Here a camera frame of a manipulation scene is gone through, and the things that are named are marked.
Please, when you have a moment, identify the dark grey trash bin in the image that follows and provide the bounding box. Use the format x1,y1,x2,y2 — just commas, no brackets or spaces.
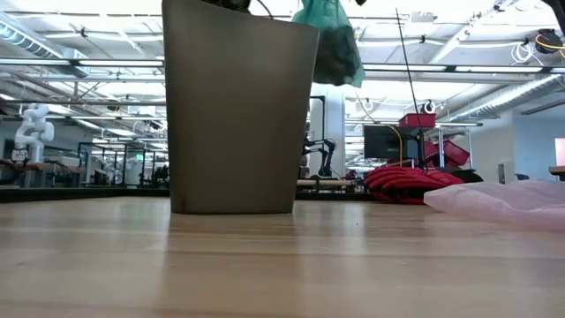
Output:
161,0,320,216

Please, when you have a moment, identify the blue plastic trash bag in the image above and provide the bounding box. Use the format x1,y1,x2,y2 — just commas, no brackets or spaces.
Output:
290,0,366,88

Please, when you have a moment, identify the pink plastic trash bag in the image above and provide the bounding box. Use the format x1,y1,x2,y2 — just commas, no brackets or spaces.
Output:
422,179,565,234

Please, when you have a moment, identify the black computer monitor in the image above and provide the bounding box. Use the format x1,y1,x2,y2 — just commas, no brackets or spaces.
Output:
362,124,420,162

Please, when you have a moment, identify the red work glove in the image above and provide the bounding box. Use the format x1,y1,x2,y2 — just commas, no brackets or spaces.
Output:
363,165,485,206

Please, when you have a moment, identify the red storage bin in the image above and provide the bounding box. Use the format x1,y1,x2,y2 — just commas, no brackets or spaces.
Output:
398,112,438,129

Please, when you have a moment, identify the background workbench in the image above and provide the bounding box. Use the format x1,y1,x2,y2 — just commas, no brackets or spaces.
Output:
0,158,87,189

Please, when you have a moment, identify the yellow hanging cable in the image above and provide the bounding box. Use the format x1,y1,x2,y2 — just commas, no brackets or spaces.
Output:
387,125,405,168

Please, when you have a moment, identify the long thin black cable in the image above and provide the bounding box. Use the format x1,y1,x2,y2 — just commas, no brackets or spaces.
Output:
394,7,427,129

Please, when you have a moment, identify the red wire basket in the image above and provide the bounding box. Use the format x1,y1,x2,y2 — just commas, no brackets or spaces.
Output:
422,139,471,168

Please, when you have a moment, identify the black ceiling cable reel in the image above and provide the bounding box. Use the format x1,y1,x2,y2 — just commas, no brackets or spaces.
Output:
524,26,565,57

